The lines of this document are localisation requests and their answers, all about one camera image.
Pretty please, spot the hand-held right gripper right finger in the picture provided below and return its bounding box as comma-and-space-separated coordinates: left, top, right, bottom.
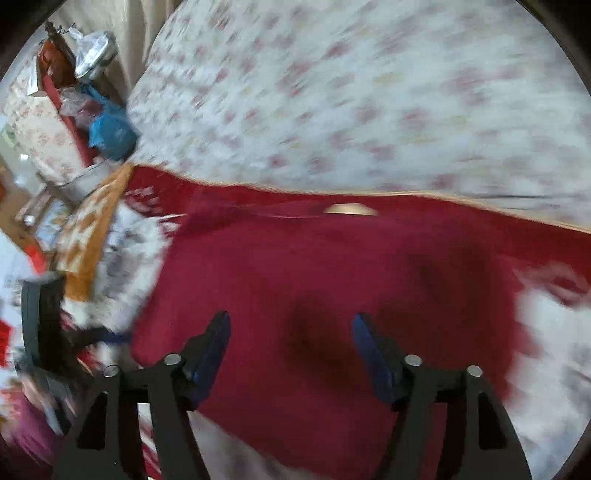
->
352, 313, 533, 480

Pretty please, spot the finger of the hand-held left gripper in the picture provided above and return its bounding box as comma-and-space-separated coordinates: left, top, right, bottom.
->
69, 325, 136, 352

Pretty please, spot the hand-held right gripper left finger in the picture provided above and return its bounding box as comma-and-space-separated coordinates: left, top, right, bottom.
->
53, 310, 232, 480

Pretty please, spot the red sweatshirt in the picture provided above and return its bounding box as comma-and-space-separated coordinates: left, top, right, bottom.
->
129, 189, 546, 480

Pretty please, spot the orange patterned fleece blanket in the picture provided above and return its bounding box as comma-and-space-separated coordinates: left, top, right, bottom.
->
55, 164, 136, 304

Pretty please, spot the white floral fleece blanket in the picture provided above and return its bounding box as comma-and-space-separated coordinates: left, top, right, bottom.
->
0, 164, 591, 480

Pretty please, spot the dark red cloth strip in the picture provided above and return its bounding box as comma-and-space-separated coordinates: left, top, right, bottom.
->
42, 76, 96, 168

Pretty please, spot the floral cushion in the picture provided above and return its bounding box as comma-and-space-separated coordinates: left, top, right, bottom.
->
4, 60, 93, 186

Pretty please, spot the blue plastic bag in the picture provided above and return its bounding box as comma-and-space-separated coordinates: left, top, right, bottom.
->
87, 111, 140, 163

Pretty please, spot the clear plastic bag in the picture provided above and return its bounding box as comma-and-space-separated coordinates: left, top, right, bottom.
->
57, 85, 116, 128

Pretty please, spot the red-brown bag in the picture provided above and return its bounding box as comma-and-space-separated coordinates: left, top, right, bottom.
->
37, 39, 77, 89

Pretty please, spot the white rose-print bed sheet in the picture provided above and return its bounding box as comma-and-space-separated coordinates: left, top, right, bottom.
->
124, 0, 591, 232

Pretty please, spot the silver foil bag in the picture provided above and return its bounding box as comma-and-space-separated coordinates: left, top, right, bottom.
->
73, 30, 121, 82

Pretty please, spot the beige curtain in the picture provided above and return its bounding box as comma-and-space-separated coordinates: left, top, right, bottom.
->
60, 0, 182, 108

